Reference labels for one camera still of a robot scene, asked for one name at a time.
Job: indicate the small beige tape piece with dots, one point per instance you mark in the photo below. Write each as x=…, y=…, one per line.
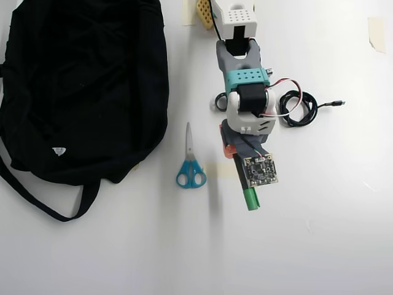
x=135, y=167

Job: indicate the black fabric bag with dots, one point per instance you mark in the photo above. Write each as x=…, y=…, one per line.
x=76, y=92

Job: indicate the long beige masking tape strip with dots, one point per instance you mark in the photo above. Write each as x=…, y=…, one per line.
x=216, y=170

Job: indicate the white grey teal robot arm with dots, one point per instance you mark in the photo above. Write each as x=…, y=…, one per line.
x=239, y=55

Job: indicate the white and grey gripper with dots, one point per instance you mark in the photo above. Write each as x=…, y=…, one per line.
x=231, y=142

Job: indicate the green marker with black barrel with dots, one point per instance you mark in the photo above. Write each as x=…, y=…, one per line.
x=252, y=199

